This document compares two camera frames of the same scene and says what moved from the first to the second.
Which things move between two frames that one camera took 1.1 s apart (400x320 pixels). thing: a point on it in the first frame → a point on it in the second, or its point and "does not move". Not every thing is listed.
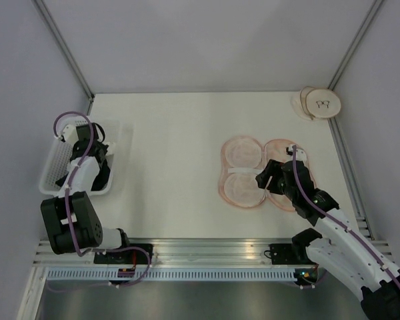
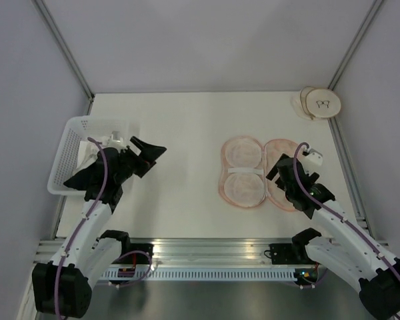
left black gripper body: (101, 145) → (129, 161)
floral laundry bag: (243, 159) does not move
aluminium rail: (173, 252) does not move
